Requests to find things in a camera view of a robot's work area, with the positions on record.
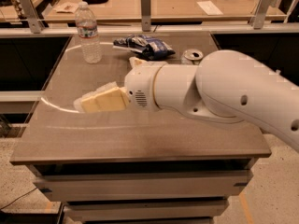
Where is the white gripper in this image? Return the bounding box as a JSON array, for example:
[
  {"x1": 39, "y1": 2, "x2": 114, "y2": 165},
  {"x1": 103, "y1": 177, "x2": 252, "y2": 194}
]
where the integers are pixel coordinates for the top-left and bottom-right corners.
[{"x1": 73, "y1": 57, "x2": 165, "y2": 113}]

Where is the clear plastic water bottle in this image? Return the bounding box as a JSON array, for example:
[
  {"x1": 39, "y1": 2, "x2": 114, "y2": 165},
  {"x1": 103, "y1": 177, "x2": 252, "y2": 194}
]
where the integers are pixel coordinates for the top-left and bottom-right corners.
[{"x1": 75, "y1": 2, "x2": 102, "y2": 63}]

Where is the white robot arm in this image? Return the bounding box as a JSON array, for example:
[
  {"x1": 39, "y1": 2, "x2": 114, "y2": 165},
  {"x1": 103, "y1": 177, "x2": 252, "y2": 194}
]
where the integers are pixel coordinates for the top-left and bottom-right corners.
[{"x1": 74, "y1": 50, "x2": 299, "y2": 151}]

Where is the blue crumpled chip bag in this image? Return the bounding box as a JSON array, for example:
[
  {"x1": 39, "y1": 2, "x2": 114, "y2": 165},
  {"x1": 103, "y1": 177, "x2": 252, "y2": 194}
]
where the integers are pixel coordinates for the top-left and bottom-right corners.
[{"x1": 113, "y1": 35, "x2": 175, "y2": 61}]

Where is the white green soda can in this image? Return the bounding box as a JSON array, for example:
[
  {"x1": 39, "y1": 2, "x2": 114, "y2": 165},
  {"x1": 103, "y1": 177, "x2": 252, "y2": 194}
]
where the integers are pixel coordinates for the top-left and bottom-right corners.
[{"x1": 181, "y1": 49, "x2": 204, "y2": 65}]

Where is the black object on far table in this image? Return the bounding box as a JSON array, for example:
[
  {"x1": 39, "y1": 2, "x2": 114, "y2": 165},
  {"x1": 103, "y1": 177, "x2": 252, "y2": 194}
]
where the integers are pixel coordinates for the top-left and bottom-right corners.
[{"x1": 82, "y1": 0, "x2": 109, "y2": 5}]

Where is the tan packet on far table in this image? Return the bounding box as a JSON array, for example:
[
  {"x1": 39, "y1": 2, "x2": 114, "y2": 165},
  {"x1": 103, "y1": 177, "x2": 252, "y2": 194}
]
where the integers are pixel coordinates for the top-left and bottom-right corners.
[{"x1": 54, "y1": 2, "x2": 78, "y2": 13}]

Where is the white paper card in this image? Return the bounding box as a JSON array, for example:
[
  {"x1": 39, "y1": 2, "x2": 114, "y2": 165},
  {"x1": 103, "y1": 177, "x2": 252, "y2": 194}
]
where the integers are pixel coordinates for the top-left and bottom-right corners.
[{"x1": 198, "y1": 1, "x2": 222, "y2": 15}]

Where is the grey table drawer base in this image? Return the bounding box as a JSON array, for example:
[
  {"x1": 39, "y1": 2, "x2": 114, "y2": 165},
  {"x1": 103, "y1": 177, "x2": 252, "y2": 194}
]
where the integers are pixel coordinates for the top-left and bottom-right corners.
[{"x1": 34, "y1": 160, "x2": 253, "y2": 224}]

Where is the middle metal bracket post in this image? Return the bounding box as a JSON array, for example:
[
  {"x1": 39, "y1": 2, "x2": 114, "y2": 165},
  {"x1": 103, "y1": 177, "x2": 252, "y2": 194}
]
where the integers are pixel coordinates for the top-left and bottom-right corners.
[{"x1": 140, "y1": 0, "x2": 151, "y2": 32}]

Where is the metal bracket post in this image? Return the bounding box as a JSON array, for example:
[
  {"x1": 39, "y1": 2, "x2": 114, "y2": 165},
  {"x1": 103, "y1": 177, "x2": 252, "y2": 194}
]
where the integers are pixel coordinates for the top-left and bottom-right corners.
[
  {"x1": 249, "y1": 0, "x2": 272, "y2": 29},
  {"x1": 20, "y1": 0, "x2": 44, "y2": 34},
  {"x1": 140, "y1": 0, "x2": 151, "y2": 32}
]

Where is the left metal bracket post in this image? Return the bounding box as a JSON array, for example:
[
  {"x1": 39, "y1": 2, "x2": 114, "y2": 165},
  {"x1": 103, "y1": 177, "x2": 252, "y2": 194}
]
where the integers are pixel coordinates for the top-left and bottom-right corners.
[{"x1": 20, "y1": 0, "x2": 44, "y2": 34}]

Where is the black floor cable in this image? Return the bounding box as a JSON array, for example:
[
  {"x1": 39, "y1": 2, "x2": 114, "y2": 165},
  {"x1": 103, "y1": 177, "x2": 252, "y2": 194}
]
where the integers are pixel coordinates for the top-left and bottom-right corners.
[{"x1": 0, "y1": 187, "x2": 38, "y2": 211}]

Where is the right metal bracket post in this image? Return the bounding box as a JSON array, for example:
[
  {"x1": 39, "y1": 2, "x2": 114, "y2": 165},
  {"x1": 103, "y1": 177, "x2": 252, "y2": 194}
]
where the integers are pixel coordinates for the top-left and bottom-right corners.
[{"x1": 249, "y1": 0, "x2": 272, "y2": 29}]

